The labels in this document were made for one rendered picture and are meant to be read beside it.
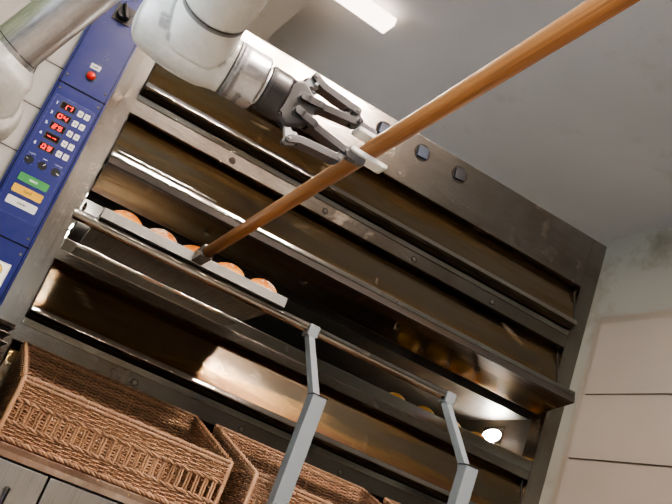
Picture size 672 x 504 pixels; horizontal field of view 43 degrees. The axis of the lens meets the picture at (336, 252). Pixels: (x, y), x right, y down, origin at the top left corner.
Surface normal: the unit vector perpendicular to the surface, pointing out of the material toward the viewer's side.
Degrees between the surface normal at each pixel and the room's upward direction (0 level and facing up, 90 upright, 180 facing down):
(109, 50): 90
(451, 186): 90
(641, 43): 180
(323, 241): 70
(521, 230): 90
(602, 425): 90
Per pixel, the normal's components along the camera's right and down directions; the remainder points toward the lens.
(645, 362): -0.81, -0.46
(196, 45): -0.06, 0.70
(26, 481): 0.42, -0.18
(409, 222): 0.51, -0.47
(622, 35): -0.34, 0.88
